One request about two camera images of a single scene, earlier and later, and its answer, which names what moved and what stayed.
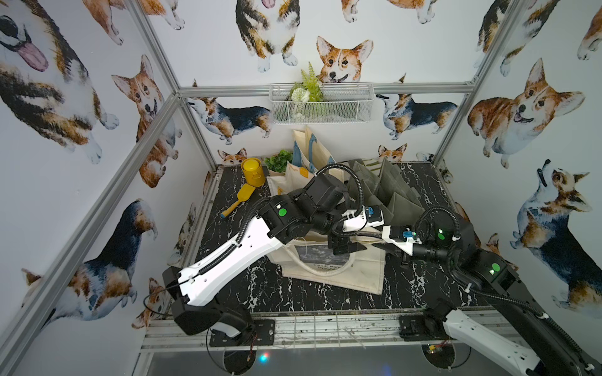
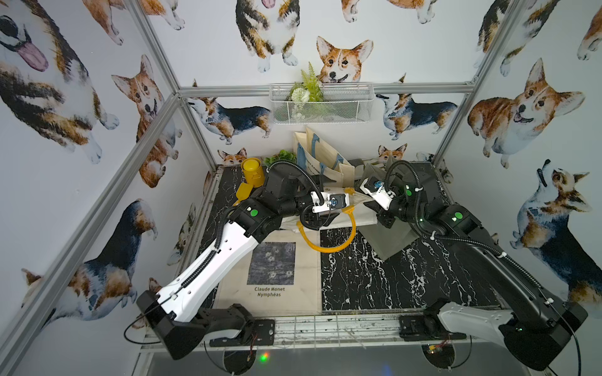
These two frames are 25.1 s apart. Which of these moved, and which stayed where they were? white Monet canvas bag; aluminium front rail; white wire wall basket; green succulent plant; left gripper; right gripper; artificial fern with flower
Moved: left gripper; white Monet canvas bag; right gripper
Stayed: white wire wall basket; green succulent plant; aluminium front rail; artificial fern with flower
